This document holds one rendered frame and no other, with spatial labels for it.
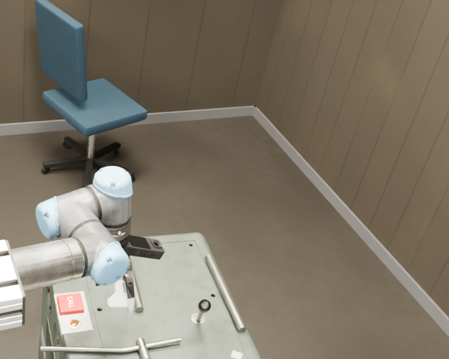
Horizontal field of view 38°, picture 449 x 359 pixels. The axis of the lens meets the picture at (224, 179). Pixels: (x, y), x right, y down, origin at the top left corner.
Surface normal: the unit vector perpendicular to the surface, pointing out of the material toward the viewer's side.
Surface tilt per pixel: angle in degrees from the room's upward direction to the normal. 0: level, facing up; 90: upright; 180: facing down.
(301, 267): 0
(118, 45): 90
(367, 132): 90
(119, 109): 0
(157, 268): 0
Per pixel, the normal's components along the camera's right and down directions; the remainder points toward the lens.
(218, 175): 0.19, -0.80
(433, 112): -0.88, 0.11
